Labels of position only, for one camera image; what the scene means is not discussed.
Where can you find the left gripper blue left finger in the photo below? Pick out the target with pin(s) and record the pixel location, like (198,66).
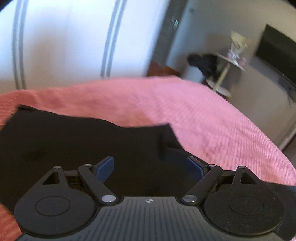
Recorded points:
(104,169)

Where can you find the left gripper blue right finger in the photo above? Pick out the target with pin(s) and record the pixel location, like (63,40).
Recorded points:
(196,169)

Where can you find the black pants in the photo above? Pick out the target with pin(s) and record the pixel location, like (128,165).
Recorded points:
(48,184)

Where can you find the black clothing pile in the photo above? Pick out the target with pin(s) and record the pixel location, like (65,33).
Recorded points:
(207,64)

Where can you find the pink ribbed bedspread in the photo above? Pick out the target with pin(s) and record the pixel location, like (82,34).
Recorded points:
(205,124)

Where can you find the round white side table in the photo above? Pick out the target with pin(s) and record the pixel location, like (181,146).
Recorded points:
(222,70)

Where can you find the items on side table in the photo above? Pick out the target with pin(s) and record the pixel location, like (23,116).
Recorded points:
(238,45)

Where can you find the white wardrobe with black lines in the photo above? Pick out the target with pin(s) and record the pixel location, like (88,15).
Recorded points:
(59,43)

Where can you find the black television screen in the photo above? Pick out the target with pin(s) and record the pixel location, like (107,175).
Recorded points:
(277,50)

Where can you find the dark wooden door frame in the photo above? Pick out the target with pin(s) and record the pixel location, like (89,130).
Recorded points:
(166,37)

